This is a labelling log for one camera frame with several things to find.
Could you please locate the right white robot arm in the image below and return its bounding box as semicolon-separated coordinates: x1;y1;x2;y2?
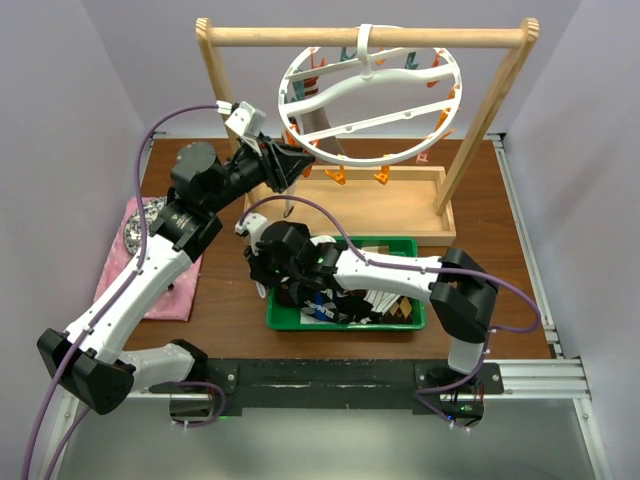
235;214;498;393

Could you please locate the brown argyle sock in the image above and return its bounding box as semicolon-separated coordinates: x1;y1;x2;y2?
378;296;413;324

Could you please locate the grey sock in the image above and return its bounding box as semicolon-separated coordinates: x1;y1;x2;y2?
298;82;349;156

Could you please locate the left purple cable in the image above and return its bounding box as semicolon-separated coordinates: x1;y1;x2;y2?
20;104;231;480

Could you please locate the white black striped sock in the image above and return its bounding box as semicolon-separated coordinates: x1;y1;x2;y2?
363;290;400;323

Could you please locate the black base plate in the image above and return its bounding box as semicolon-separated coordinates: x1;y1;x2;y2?
148;357;505;419

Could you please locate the black blue sports sock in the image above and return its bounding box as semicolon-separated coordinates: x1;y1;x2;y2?
275;283;373;325

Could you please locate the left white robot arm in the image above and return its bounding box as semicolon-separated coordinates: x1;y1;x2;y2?
37;136;314;415

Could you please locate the blue patterned plate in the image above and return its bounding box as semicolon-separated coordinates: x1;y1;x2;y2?
122;196;167;256

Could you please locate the wooden hanger rack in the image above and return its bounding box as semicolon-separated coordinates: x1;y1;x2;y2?
195;18;539;246

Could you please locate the white black banded sock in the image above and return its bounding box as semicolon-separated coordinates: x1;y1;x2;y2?
255;281;268;299

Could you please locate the green plastic bin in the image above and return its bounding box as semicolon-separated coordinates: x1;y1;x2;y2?
266;236;427;332

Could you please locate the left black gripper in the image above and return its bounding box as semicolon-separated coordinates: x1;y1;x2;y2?
204;130;314;213

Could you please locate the beige tan sock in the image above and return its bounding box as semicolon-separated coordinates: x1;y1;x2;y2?
283;184;296;218

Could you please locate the white round clip hanger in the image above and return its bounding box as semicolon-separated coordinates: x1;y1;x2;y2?
277;24;463;184

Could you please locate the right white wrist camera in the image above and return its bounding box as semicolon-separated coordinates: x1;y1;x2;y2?
234;213;271;248

